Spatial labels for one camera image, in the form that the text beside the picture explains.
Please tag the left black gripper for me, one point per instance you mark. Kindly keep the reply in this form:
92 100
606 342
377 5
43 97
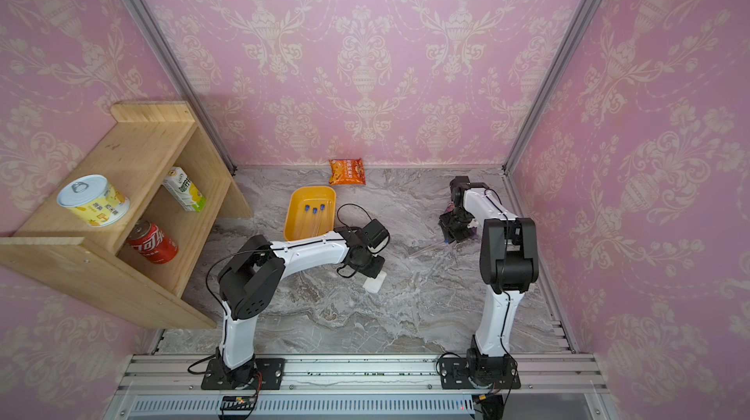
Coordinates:
375 270

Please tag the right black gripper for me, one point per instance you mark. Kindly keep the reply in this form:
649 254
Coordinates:
459 234

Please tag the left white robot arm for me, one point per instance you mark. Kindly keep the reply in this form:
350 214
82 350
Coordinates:
250 277

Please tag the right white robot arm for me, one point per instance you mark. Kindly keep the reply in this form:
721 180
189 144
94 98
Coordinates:
508 266

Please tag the yellow plastic tray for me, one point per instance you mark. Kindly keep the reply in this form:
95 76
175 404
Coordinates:
311 213

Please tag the orange snack bag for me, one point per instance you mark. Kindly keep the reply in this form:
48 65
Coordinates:
347 172

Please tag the green white drink carton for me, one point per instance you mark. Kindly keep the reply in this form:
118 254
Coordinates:
178 184

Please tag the red cola can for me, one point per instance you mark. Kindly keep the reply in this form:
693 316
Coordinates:
150 241

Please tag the wooden shelf unit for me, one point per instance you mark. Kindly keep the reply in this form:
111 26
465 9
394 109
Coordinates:
97 267

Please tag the yellow tin can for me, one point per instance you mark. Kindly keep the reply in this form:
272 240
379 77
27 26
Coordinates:
94 200

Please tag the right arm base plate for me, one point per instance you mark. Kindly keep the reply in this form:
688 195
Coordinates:
485 373

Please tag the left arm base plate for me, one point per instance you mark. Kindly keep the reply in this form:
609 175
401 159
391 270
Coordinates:
243 374

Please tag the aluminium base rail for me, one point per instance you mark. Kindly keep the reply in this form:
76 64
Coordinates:
422 386

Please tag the aluminium corner post right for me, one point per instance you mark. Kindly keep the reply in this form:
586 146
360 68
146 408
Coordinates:
580 21

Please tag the aluminium corner post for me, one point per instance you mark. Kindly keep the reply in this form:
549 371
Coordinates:
146 21
580 21

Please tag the aluminium corner post left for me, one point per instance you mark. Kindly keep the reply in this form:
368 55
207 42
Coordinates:
146 21

